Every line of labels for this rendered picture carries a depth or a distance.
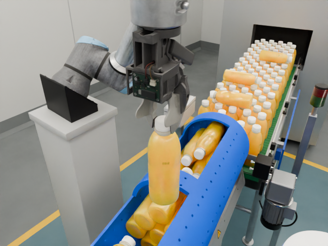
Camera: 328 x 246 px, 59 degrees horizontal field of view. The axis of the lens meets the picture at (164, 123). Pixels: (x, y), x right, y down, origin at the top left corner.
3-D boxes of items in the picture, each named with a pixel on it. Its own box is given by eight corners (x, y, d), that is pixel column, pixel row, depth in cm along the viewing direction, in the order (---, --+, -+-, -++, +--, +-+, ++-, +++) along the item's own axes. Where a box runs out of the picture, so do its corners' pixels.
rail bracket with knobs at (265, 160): (247, 177, 135) (250, 160, 129) (250, 168, 140) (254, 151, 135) (269, 184, 131) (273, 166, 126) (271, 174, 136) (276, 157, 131)
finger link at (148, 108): (128, 132, 58) (132, 92, 52) (143, 118, 62) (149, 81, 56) (140, 138, 57) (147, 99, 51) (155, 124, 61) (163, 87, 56)
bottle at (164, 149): (148, 184, 72) (146, 120, 63) (176, 182, 73) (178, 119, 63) (150, 205, 66) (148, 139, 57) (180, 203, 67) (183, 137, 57)
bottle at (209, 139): (222, 138, 123) (207, 163, 109) (207, 132, 125) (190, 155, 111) (226, 124, 119) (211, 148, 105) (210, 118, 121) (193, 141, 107)
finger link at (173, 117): (159, 145, 55) (152, 100, 51) (174, 130, 59) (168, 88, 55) (174, 147, 53) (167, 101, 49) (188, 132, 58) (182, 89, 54)
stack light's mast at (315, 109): (305, 116, 143) (314, 86, 135) (306, 110, 148) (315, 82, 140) (319, 119, 141) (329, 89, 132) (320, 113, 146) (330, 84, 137)
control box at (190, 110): (163, 123, 156) (163, 107, 151) (179, 108, 171) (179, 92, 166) (180, 128, 152) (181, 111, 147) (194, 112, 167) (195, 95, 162)
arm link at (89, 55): (66, 66, 149) (83, 36, 150) (96, 82, 152) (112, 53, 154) (62, 60, 134) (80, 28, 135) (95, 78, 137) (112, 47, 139)
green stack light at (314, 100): (308, 105, 140) (311, 96, 138) (309, 100, 145) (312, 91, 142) (323, 108, 138) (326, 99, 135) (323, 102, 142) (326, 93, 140)
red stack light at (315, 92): (311, 96, 137) (314, 88, 135) (312, 91, 142) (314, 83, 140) (326, 99, 135) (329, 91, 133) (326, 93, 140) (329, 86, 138)
